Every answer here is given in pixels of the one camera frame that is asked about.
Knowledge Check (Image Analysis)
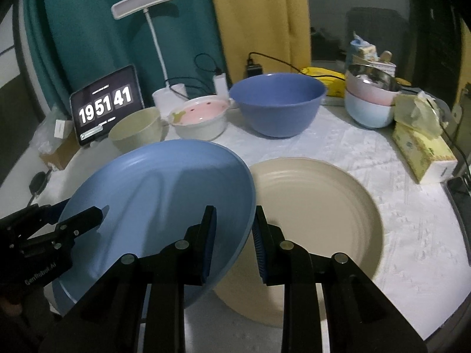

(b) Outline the light pink bowl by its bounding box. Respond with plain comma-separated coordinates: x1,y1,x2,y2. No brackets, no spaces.
346,74,398,106

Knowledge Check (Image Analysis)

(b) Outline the light blue bowl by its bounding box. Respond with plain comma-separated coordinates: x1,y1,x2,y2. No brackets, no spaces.
344,90,396,130

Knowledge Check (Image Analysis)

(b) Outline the large blue bowl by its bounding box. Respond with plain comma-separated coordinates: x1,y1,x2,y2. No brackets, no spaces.
229,74,327,139

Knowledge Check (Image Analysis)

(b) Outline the patterned paper box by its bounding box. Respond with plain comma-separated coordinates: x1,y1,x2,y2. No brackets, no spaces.
351,51,397,78

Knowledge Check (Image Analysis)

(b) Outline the white charger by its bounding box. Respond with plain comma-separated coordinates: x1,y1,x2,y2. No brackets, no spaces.
213,74,228,98

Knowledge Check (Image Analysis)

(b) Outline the blue plate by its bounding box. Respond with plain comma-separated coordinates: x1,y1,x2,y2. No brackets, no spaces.
52,140,257,311

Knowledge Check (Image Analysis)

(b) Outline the yellow curtain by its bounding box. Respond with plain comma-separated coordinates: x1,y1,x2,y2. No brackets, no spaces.
206,0,311,78

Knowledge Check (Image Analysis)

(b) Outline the tablet showing clock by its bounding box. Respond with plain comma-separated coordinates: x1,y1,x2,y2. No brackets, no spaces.
70,64,145,147

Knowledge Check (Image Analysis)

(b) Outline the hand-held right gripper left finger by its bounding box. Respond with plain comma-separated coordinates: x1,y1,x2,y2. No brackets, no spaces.
39,205,218,353

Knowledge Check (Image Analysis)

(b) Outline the yellow tissue box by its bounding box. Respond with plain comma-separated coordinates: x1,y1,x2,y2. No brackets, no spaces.
392,92,459,184

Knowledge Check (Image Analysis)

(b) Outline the steel bowl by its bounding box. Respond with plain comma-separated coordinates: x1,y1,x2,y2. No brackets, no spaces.
348,64,402,92

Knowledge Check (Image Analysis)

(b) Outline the cream bowl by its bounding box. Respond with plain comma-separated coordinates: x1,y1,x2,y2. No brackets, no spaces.
108,107,164,155

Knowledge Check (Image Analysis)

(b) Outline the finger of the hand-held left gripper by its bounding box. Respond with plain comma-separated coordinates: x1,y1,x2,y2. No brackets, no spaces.
36,198,71,229
55,205,110,246

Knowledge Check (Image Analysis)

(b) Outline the small white box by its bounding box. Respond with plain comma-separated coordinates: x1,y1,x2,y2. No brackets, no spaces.
52,119,74,144

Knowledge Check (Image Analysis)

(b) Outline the white desk lamp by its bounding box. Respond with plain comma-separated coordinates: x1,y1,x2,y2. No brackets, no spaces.
111,0,189,110

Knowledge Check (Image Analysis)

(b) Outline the teal curtain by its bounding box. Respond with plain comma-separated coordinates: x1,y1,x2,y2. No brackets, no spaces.
22,0,229,118

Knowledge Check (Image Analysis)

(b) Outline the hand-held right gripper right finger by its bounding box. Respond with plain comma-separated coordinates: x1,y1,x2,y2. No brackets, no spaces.
252,205,429,353

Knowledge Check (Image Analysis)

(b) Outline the yellow wipes packet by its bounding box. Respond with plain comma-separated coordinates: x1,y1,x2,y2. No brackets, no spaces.
300,67,346,98

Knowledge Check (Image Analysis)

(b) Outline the cream plate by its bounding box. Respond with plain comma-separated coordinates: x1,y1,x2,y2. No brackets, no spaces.
213,157,383,328

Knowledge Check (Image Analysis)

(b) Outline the pink strawberry print bowl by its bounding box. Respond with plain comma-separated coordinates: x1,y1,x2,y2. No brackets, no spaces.
167,96,234,141

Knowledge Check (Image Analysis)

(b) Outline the clear plastic bag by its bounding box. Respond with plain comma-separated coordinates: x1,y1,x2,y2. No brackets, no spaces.
35,105,74,155

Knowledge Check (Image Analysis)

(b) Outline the black lamp cable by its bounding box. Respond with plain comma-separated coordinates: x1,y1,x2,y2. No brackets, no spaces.
164,53,223,95

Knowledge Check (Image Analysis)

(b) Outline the black charger cable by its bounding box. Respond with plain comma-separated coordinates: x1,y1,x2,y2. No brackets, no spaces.
248,51,346,81

